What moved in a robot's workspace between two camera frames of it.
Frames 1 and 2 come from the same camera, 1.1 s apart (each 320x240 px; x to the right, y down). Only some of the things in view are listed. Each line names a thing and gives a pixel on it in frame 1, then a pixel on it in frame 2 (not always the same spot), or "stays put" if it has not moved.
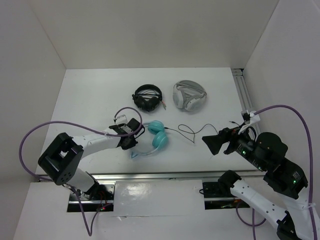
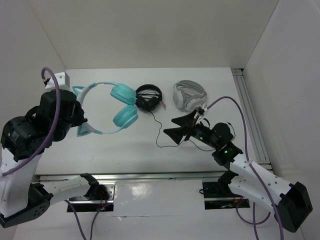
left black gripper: (132, 143) -> (80, 118)
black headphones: (148, 97) stays put
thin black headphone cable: (234, 122) -> (184, 140)
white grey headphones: (189, 95) stays put
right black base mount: (212, 190) stays put
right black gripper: (213, 141) -> (177, 133)
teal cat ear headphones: (160, 140) -> (124, 116)
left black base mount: (100, 198) stays put
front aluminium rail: (169, 175) stays put
